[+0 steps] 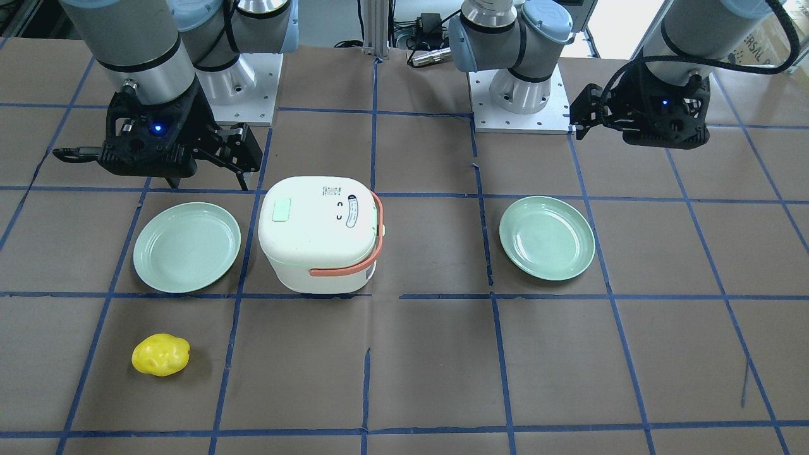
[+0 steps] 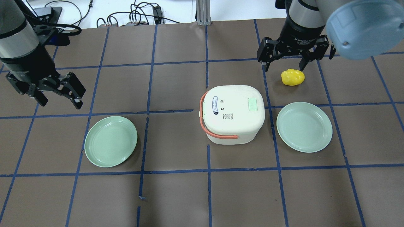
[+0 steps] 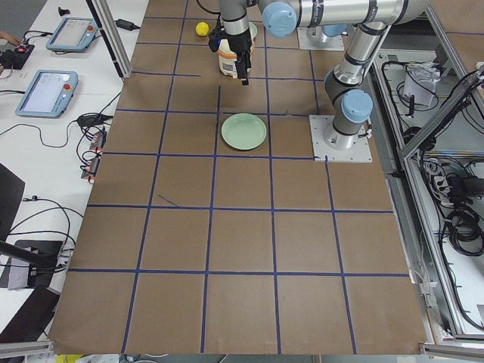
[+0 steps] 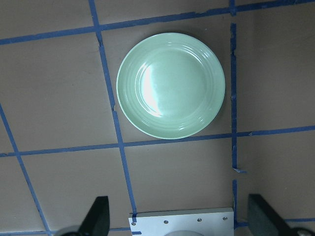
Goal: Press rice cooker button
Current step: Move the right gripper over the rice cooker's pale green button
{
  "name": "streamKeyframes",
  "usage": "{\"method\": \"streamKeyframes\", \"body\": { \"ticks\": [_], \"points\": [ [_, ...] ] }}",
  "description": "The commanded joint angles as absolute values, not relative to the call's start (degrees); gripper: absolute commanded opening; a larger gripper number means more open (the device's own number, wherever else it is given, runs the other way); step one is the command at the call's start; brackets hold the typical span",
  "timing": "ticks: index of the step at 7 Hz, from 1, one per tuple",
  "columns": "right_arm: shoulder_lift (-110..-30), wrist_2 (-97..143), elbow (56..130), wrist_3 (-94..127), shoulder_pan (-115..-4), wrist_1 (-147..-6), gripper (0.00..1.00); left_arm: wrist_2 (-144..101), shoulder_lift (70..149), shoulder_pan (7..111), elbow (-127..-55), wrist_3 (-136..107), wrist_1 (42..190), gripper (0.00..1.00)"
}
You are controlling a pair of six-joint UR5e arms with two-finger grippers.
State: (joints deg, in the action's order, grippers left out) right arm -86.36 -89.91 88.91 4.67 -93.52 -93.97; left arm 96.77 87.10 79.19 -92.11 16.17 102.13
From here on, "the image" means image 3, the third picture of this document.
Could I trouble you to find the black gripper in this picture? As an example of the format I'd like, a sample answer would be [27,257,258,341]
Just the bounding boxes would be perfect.
[227,30,252,85]

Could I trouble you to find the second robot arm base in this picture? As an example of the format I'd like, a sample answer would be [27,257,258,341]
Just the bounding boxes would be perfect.
[297,24,347,51]

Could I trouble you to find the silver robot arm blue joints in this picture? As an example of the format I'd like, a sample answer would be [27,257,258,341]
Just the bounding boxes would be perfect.
[216,0,430,136]

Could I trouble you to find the person hand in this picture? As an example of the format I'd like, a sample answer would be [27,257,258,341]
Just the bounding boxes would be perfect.
[0,30,20,46]

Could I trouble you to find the yellow lemon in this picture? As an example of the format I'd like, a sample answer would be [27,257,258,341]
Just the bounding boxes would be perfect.
[195,21,209,37]

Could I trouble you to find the light green plate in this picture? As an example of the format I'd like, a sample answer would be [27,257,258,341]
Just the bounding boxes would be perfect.
[221,113,267,150]

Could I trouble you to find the black power adapter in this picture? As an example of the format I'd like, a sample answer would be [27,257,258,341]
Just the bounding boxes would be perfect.
[115,19,140,31]

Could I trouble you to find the power strip with plugs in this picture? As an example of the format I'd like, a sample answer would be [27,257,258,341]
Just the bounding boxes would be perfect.
[80,127,107,184]

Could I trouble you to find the upper blue teach pendant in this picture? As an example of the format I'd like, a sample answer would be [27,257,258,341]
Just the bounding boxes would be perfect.
[46,17,98,52]

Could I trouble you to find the blue teach pendant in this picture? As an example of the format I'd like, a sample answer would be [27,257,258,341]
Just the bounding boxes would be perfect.
[46,17,98,52]
[15,70,79,118]

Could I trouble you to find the white paper bag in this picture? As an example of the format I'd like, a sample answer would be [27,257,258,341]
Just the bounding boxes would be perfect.
[402,62,440,107]

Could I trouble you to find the lower blue teach pendant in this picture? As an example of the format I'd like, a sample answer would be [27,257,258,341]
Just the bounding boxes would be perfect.
[15,70,79,118]

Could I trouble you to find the white power strip right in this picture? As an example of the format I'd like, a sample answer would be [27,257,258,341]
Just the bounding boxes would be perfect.
[423,160,453,208]

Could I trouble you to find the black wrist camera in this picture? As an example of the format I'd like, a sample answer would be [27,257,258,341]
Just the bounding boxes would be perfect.
[208,28,226,53]

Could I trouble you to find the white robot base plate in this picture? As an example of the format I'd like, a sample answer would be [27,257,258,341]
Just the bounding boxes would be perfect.
[309,115,373,163]

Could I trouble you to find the aluminium frame post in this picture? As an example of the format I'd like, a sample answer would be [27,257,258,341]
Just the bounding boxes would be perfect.
[86,0,133,79]

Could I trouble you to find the black cable bundle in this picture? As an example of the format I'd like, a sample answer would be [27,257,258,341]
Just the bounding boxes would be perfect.
[440,206,484,258]

